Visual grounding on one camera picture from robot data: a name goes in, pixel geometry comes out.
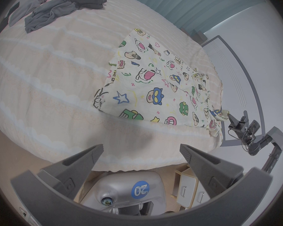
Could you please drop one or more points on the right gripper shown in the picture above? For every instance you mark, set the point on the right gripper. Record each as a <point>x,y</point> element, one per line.
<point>239,129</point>

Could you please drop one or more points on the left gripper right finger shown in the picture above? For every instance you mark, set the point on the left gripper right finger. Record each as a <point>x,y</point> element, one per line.
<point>214,173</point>

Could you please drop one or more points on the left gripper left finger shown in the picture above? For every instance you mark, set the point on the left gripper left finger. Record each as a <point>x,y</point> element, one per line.
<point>70,171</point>

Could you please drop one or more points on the white printed pyjama top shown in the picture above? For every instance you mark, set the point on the white printed pyjama top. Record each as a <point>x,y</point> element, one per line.
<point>155,83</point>

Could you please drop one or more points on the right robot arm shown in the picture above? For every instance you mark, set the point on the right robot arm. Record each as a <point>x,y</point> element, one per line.
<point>276,136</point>

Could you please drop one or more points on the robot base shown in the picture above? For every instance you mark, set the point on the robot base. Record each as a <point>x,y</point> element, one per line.
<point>120,192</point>

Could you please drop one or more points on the bed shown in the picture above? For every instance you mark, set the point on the bed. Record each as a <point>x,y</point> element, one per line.
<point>61,79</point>

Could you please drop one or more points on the white wooden bedside table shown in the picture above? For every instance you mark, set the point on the white wooden bedside table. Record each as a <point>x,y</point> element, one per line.
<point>188,189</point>

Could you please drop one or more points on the grey bedside table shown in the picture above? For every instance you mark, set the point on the grey bedside table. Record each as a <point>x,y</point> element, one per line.
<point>198,36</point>

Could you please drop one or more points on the blue-green curtain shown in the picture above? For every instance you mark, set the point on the blue-green curtain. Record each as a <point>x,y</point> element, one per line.
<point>179,1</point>

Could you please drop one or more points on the dark grey garment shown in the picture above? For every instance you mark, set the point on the dark grey garment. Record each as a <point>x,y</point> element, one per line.
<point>44,15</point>

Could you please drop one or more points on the grey and white garment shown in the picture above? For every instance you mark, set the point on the grey and white garment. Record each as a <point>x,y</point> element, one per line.
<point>21,10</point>

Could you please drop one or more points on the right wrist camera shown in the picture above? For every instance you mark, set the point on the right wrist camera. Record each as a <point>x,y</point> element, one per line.
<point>245,116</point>

